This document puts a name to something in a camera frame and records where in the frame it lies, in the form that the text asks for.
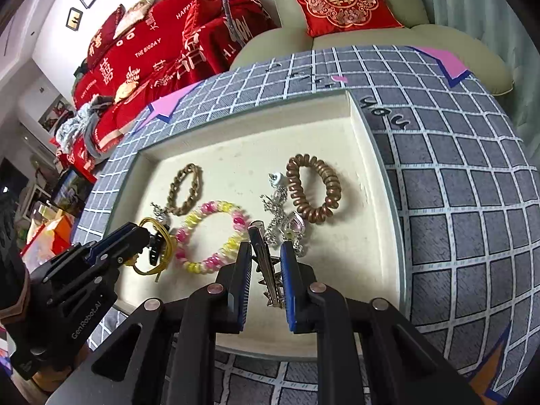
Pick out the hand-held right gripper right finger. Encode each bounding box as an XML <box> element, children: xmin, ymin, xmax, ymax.
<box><xmin>279</xmin><ymin>240</ymin><xmax>484</xmax><ymax>405</ymax></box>

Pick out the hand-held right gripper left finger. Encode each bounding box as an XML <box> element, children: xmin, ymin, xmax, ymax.
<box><xmin>48</xmin><ymin>241</ymin><xmax>253</xmax><ymax>405</ymax></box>

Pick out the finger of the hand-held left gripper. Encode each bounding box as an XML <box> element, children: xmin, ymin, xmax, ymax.
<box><xmin>82</xmin><ymin>221</ymin><xmax>148</xmax><ymax>262</ymax></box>
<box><xmin>95</xmin><ymin>230</ymin><xmax>170</xmax><ymax>270</ymax></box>

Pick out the yellow sunflower hair tie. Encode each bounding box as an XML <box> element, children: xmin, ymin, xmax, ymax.
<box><xmin>133</xmin><ymin>217</ymin><xmax>174</xmax><ymax>282</ymax></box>

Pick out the silver hair clip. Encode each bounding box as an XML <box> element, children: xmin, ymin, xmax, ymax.
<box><xmin>247</xmin><ymin>220</ymin><xmax>288</xmax><ymax>309</ymax></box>

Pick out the gold twisted bracelet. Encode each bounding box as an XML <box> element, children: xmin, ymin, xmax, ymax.
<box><xmin>166</xmin><ymin>163</ymin><xmax>204</xmax><ymax>217</ymax></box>

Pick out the pink yellow spiral hair tie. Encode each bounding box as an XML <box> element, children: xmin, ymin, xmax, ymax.
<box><xmin>174</xmin><ymin>201</ymin><xmax>250</xmax><ymax>276</ymax></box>

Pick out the silver chain bracelet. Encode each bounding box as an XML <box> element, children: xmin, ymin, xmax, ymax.
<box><xmin>260</xmin><ymin>171</ymin><xmax>293</xmax><ymax>246</ymax></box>

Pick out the brown spiral hair tie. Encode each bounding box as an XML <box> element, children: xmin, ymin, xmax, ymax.
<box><xmin>286</xmin><ymin>154</ymin><xmax>342</xmax><ymax>225</ymax></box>

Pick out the grey jewellery tray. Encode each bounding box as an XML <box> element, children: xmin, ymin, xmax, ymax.
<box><xmin>70</xmin><ymin>88</ymin><xmax>409</xmax><ymax>362</ymax></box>

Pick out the small silver earring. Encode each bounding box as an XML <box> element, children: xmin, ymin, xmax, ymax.
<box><xmin>150</xmin><ymin>201</ymin><xmax>170</xmax><ymax>225</ymax></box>

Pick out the black box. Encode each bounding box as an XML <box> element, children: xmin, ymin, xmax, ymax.
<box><xmin>50</xmin><ymin>166</ymin><xmax>96</xmax><ymax>217</ymax></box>

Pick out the orange bag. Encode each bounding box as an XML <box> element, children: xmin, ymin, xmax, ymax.
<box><xmin>20</xmin><ymin>215</ymin><xmax>77</xmax><ymax>259</ymax></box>

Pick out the pile of grey clothes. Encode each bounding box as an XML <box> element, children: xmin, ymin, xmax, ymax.
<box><xmin>54</xmin><ymin>97</ymin><xmax>115</xmax><ymax>158</ymax></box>

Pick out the round beige plush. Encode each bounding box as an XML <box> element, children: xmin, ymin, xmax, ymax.
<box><xmin>114</xmin><ymin>80</ymin><xmax>140</xmax><ymax>104</ymax></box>

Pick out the grey checked tablecloth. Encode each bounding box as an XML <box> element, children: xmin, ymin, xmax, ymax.
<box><xmin>63</xmin><ymin>44</ymin><xmax>529</xmax><ymax>405</ymax></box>

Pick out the sofa with red cover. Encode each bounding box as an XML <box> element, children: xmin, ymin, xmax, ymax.
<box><xmin>55</xmin><ymin>0</ymin><xmax>280</xmax><ymax>170</ymax></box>

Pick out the white green cushion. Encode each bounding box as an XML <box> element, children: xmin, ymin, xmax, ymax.
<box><xmin>114</xmin><ymin>0</ymin><xmax>160</xmax><ymax>37</ymax></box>

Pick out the beige armchair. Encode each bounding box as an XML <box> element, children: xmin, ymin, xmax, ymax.
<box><xmin>230</xmin><ymin>0</ymin><xmax>516</xmax><ymax>96</ymax></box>

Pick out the red embroidered cushion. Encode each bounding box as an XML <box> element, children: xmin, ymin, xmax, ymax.
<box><xmin>282</xmin><ymin>0</ymin><xmax>406</xmax><ymax>38</ymax></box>

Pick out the pale green curtain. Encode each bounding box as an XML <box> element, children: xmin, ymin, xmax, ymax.
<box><xmin>415</xmin><ymin>0</ymin><xmax>540</xmax><ymax>157</ymax></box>

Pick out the hanging silver cord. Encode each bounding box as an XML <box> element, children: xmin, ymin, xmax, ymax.
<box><xmin>217</xmin><ymin>0</ymin><xmax>248</xmax><ymax>50</ymax></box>

